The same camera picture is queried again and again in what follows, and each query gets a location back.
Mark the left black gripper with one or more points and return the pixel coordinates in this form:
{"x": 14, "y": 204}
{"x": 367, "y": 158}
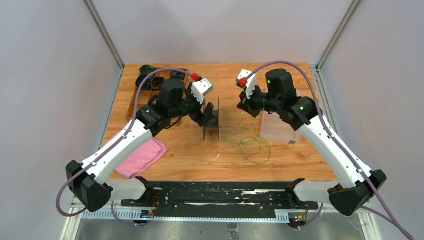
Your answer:
{"x": 202, "y": 118}

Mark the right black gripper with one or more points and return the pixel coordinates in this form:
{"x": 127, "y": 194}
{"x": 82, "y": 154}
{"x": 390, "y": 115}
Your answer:
{"x": 246, "y": 104}

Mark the black cable spool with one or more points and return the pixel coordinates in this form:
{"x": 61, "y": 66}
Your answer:
{"x": 212, "y": 128}

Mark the clear plastic box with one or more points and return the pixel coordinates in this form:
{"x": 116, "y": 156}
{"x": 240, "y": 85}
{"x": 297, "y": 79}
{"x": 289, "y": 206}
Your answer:
{"x": 274, "y": 129}

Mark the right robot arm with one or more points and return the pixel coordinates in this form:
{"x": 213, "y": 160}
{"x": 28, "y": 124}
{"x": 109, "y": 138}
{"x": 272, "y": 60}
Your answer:
{"x": 356, "y": 181}

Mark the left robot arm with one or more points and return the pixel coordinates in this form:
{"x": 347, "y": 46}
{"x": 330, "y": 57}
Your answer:
{"x": 89, "y": 180}

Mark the wooden compartment tray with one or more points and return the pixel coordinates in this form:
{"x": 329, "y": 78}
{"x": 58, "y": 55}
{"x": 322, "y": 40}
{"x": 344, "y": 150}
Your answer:
{"x": 152, "y": 86}

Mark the pink cloth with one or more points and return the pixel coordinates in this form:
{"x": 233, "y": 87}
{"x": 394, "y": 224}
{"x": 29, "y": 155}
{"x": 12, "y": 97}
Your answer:
{"x": 142, "y": 158}

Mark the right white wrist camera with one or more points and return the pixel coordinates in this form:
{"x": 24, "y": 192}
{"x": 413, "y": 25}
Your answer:
{"x": 247, "y": 81}

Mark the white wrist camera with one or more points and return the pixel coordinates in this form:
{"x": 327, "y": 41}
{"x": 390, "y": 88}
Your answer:
{"x": 247, "y": 81}
{"x": 200, "y": 87}

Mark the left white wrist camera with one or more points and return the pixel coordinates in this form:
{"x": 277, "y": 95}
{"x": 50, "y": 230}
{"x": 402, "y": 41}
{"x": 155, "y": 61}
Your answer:
{"x": 200, "y": 87}

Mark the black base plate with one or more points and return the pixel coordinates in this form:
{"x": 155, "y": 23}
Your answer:
{"x": 219, "y": 199}

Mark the slotted aluminium cable duct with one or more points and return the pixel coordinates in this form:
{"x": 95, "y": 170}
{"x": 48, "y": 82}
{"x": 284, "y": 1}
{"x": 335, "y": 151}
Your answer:
{"x": 138, "y": 215}

